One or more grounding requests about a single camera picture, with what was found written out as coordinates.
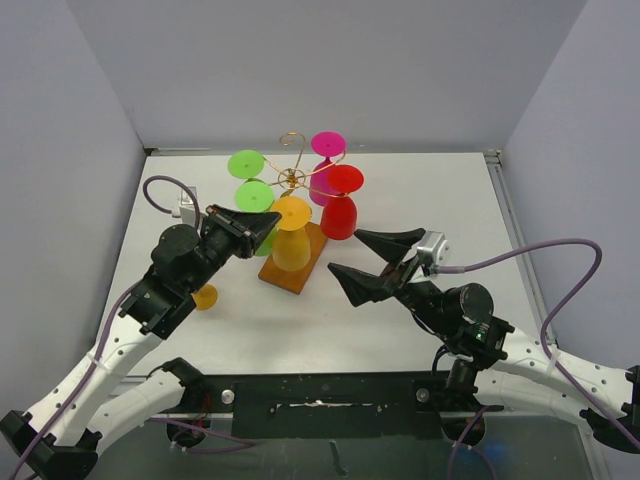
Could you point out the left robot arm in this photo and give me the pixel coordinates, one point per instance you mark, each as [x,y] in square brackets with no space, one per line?
[63,435]

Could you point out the magenta wine glass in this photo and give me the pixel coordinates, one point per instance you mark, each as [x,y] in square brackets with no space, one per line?
[328,145]

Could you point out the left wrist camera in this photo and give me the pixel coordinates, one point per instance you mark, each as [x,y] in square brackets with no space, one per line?
[184,209]

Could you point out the green wine glass front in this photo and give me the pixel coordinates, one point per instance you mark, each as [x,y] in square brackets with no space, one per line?
[255,196]

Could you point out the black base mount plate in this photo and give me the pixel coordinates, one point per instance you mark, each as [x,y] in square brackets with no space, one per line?
[329,406]

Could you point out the red wine glass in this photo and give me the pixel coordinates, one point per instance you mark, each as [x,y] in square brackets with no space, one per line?
[339,216]

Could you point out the gold wire wine glass rack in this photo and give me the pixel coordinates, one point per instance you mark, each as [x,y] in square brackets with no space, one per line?
[294,181]

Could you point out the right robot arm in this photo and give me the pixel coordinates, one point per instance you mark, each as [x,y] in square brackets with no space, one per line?
[496,363]

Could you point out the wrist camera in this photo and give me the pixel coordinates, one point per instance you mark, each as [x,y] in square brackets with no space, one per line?
[432,251]
[184,209]

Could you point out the orange wine glass front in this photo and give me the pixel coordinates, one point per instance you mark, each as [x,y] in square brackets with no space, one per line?
[206,297]

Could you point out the orange wine glass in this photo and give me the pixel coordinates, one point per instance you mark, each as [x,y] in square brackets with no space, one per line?
[206,297]
[291,248]

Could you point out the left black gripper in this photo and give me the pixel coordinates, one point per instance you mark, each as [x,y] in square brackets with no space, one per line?
[247,229]

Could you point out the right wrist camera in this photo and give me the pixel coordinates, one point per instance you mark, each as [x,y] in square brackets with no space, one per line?
[432,251]

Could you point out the green wine glass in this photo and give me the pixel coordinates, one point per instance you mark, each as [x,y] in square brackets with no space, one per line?
[255,196]
[245,164]

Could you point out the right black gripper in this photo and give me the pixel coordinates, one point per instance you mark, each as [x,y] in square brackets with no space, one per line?
[391,247]

